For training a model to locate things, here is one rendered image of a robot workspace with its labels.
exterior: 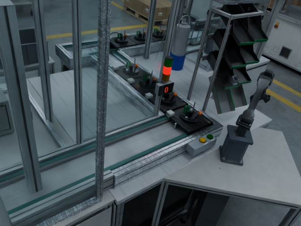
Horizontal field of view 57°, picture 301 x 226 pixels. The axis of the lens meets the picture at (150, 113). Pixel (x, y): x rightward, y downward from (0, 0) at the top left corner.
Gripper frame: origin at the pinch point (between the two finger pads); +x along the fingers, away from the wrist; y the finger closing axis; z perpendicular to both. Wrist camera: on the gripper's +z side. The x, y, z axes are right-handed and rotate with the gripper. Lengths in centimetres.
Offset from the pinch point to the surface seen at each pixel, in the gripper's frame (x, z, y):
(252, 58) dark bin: -27.7, -15.8, -1.3
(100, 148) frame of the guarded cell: 15, -30, -125
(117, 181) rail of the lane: 45, -28, -104
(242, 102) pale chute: 5.7, -8.4, 7.5
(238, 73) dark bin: -13.6, -20.3, 1.1
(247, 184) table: 33, 27, -48
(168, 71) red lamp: -9, -45, -59
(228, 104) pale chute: 8.3, -14.5, -6.5
